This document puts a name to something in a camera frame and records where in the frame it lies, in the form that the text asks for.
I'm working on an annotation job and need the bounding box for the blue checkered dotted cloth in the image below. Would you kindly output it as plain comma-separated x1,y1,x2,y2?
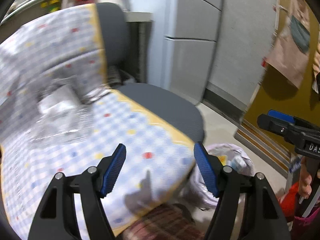
1,3,203,239

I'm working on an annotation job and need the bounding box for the white rectangular box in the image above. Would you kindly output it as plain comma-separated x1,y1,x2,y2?
37,85,81,115

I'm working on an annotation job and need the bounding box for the plaid trousers leg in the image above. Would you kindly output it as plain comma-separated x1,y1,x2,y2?
117,204,204,240

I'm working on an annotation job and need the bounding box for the grey office chair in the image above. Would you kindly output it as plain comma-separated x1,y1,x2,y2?
96,3,205,142

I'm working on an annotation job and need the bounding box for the clear plastic tray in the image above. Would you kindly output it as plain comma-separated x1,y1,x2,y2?
29,106,93,148

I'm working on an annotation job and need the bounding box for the white refrigerator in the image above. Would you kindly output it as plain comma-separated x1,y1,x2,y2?
126,0,226,106

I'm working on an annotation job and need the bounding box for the person right hand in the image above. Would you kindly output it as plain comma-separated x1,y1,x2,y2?
298,157,312,199

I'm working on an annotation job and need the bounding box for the pink trash bag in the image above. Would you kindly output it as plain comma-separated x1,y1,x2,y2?
180,143,254,210

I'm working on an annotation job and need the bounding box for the striped foil wrapper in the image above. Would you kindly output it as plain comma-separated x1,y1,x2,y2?
80,85,112,105

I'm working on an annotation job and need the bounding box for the brown hanging apron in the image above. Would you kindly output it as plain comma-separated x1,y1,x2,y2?
266,0,310,88

